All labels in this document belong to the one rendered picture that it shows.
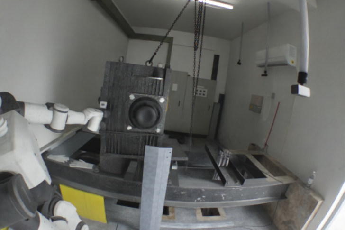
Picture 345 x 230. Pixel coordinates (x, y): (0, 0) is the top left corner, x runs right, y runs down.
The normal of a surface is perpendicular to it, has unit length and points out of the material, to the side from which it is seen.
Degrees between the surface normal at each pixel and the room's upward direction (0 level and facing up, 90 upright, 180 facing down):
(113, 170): 90
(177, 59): 90
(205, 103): 90
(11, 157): 58
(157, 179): 90
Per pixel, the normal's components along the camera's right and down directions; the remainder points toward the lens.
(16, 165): 0.73, 0.32
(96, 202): 0.03, 0.14
